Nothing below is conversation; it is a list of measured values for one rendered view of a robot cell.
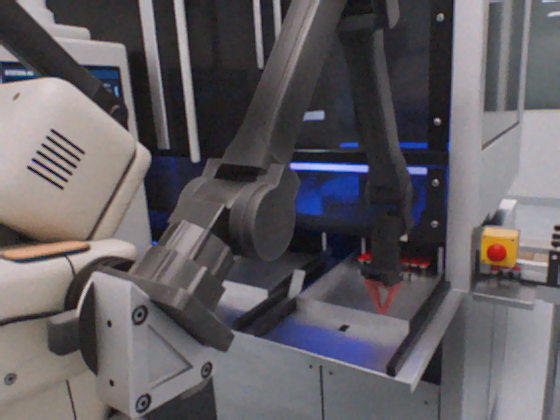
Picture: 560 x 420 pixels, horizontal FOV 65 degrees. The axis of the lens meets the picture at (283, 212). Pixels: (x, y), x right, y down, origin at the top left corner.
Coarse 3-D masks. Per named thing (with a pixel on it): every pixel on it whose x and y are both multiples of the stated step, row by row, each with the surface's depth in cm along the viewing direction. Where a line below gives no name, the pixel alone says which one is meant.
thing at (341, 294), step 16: (352, 256) 126; (336, 272) 117; (352, 272) 121; (320, 288) 110; (336, 288) 112; (352, 288) 111; (400, 288) 110; (416, 288) 109; (432, 288) 101; (304, 304) 100; (320, 304) 98; (336, 304) 103; (352, 304) 103; (368, 304) 102; (400, 304) 101; (416, 304) 101; (352, 320) 94; (368, 320) 92; (384, 320) 90; (400, 320) 88
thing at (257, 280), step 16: (240, 256) 138; (288, 256) 136; (304, 256) 135; (320, 256) 127; (240, 272) 126; (256, 272) 125; (272, 272) 124; (288, 272) 124; (240, 288) 110; (256, 288) 107; (272, 288) 107
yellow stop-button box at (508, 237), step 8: (488, 232) 101; (496, 232) 100; (504, 232) 100; (512, 232) 100; (488, 240) 100; (496, 240) 99; (504, 240) 98; (512, 240) 97; (480, 248) 102; (512, 248) 98; (480, 256) 102; (512, 256) 98; (496, 264) 100; (504, 264) 99; (512, 264) 98
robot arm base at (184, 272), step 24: (168, 240) 40; (192, 240) 40; (216, 240) 40; (144, 264) 38; (168, 264) 37; (192, 264) 38; (216, 264) 40; (144, 288) 36; (168, 288) 35; (192, 288) 37; (216, 288) 39; (168, 312) 36; (192, 312) 35; (216, 336) 37
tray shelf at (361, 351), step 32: (224, 320) 99; (256, 320) 99; (288, 320) 98; (320, 320) 97; (448, 320) 95; (288, 352) 88; (320, 352) 85; (352, 352) 84; (384, 352) 84; (416, 352) 83; (384, 384) 77; (416, 384) 77
